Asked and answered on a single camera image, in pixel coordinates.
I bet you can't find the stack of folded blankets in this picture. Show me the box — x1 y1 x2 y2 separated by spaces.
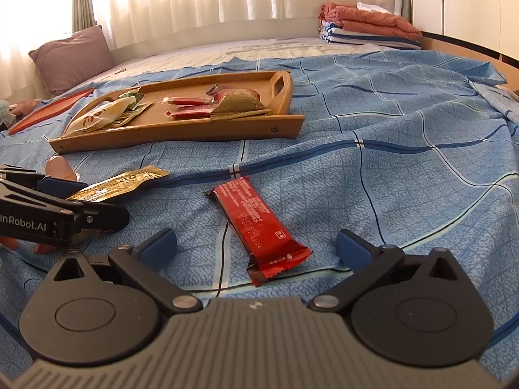
318 2 422 41

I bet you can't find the gold snack packet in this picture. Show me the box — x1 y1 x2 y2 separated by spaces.
67 165 171 204

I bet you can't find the blue checked bed sheet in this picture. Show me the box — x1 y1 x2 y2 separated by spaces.
0 49 519 375

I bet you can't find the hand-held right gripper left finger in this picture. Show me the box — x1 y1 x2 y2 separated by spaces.
53 228 203 315

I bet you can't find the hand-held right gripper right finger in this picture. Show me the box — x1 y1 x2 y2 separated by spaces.
309 229 467 315

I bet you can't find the mauve pillow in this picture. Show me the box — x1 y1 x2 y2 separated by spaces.
28 24 116 98

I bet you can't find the wooden bed frame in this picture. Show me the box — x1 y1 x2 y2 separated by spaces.
419 30 519 90

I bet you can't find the green yellow snack packet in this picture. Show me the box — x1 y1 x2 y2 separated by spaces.
117 88 155 125

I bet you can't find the orange packet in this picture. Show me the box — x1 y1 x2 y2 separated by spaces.
0 237 57 255

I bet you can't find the red plastic tray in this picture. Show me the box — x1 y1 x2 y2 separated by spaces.
8 88 95 135

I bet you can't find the small red snack packet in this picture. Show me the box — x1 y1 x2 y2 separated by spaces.
162 95 212 106
166 104 215 121

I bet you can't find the white red-printed snack packet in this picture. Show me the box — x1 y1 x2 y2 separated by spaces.
63 97 136 134

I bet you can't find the beige quilted mattress cover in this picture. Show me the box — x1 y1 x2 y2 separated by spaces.
109 36 382 78

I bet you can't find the red snack bar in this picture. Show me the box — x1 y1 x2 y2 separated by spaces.
204 176 313 288

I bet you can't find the wooden tray with handles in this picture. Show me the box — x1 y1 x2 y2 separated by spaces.
49 71 306 155

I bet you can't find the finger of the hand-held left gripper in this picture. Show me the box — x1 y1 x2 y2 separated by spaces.
61 200 130 239
0 164 88 201

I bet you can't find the white wardrobe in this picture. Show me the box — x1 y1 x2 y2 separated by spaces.
409 0 519 55

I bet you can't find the blue striped folded blanket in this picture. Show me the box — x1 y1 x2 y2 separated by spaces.
318 22 422 51

